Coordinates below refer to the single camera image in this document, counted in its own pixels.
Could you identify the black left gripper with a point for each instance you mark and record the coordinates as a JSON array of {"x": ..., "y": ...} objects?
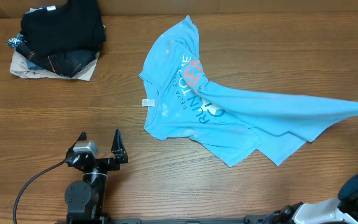
[{"x": 117, "y": 147}]

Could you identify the light blue printed t-shirt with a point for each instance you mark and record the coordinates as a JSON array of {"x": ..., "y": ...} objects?
[{"x": 182, "y": 103}]

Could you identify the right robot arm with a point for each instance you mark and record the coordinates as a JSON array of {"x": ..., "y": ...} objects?
[{"x": 342, "y": 209}]

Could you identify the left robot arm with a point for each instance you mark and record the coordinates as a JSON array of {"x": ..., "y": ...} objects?
[{"x": 85, "y": 198}]

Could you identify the dark patterned folded garment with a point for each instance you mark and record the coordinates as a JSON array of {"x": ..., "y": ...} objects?
[{"x": 66, "y": 64}]

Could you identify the beige folded garment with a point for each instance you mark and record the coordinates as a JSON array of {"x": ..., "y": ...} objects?
[{"x": 19, "y": 68}]

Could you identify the black folded shirt on pile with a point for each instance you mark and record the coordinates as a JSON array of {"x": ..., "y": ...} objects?
[{"x": 75, "y": 25}]

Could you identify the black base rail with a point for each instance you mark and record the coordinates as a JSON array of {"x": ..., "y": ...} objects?
[{"x": 249, "y": 219}]

